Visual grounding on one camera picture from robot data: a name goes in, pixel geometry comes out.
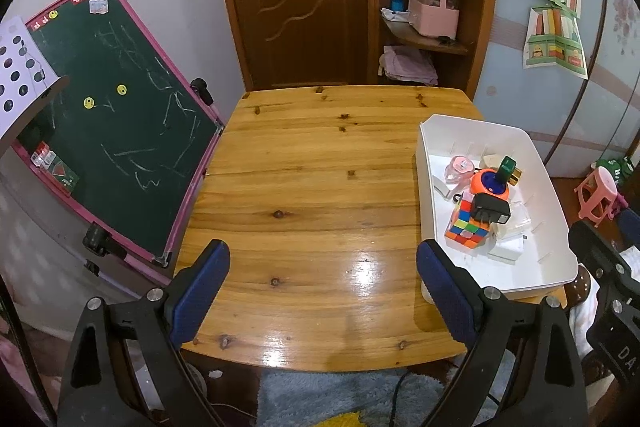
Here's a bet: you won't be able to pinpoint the green chalkboard with pink frame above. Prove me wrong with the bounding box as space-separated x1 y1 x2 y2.
10 0 226 275

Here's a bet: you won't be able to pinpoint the black easel knob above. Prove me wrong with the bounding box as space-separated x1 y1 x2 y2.
82 223 113 255
190 78 215 105

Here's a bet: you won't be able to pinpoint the folded pink cloth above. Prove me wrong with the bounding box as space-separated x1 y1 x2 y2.
377 45 440 86

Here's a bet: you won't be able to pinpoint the blue fluffy rug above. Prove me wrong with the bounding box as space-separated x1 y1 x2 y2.
257 367 451 427

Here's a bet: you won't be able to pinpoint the pink plastic stool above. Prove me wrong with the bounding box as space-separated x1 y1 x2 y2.
574 167 628 228

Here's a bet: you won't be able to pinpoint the black floor cable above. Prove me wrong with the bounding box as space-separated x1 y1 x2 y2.
389 372 417 427

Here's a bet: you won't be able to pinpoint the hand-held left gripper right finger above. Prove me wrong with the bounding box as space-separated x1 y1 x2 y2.
416 239 588 427

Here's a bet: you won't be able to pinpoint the orange and blue round toy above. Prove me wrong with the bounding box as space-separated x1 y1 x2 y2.
469 168 511 202

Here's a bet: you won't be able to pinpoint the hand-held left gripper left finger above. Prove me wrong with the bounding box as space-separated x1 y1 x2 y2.
57 238 232 427

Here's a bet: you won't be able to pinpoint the wall poster with green shelf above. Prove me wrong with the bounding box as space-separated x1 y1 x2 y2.
522 5 588 80

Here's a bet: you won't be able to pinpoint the white perforated panel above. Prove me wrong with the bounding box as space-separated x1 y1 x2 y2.
0 17 71 152

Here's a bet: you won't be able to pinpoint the green bag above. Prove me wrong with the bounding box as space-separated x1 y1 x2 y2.
595 156 636 180

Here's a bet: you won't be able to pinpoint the pink handled basket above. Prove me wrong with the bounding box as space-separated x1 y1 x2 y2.
407 0 461 40

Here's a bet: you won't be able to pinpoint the small picture cards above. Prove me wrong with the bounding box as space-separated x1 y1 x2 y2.
30 142 81 194

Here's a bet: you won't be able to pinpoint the pale blue sliding wardrobe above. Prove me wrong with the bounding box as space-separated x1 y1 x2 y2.
472 0 640 178

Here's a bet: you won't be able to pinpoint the green-capped amber bottle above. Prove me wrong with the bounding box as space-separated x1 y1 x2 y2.
495 155 525 188

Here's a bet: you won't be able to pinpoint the black power adapter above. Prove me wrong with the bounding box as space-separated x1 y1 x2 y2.
472 192 512 225

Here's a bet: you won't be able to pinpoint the pink figure toy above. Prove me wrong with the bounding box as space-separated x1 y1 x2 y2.
445 155 476 185

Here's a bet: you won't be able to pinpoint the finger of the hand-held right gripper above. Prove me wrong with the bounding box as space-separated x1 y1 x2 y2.
585 298 640 404
568 220 640 296

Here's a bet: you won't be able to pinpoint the white power adapter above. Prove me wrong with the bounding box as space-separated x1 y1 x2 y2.
487 232 526 264

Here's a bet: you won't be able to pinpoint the white plastic bin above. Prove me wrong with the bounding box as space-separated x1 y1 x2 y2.
417 114 581 305

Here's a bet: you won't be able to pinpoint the clear plastic container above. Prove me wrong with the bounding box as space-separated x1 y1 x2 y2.
495 199 533 240

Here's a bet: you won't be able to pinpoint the colourful puzzle cube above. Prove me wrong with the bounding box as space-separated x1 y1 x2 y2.
444 192 493 250

